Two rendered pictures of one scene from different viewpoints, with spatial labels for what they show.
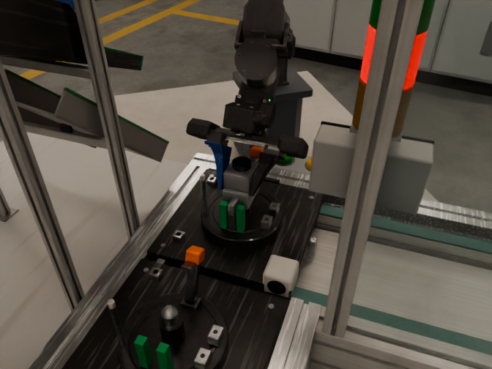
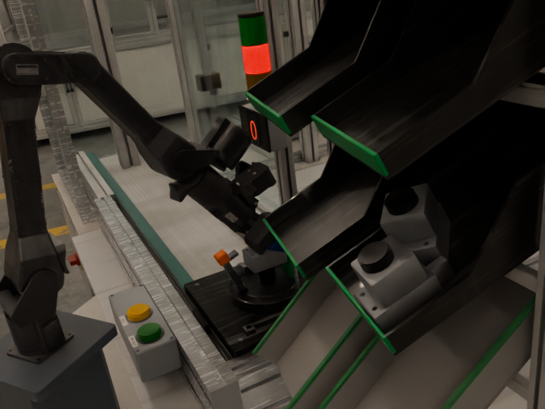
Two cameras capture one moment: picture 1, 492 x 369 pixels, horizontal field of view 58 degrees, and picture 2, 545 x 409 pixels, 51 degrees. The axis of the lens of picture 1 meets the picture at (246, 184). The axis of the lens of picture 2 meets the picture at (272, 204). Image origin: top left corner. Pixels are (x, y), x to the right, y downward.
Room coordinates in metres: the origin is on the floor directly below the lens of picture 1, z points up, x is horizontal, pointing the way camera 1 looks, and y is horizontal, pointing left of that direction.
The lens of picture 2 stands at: (1.13, 0.65, 1.51)
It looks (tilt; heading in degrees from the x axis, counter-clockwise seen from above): 24 degrees down; 227
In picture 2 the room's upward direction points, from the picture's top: 7 degrees counter-clockwise
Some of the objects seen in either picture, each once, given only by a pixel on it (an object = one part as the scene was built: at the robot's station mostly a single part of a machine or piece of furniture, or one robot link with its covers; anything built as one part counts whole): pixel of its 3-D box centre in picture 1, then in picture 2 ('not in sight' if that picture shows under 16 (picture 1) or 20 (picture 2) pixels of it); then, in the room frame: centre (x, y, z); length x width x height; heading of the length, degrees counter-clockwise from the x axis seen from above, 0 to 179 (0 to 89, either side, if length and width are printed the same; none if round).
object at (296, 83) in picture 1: (269, 118); (60, 401); (0.93, -0.06, 0.96); 0.15 x 0.15 x 0.20; 17
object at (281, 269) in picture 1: (280, 276); not in sight; (0.44, -0.05, 0.97); 0.05 x 0.05 x 0.04; 70
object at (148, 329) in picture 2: (283, 159); (149, 333); (0.76, -0.08, 0.96); 0.04 x 0.04 x 0.02
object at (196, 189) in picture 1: (241, 223); (269, 294); (0.56, 0.01, 0.96); 0.24 x 0.24 x 0.02; 70
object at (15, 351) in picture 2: (270, 67); (36, 327); (0.93, -0.06, 1.09); 0.07 x 0.07 x 0.06; 17
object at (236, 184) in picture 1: (239, 182); (268, 243); (0.55, 0.01, 1.06); 0.08 x 0.04 x 0.07; 161
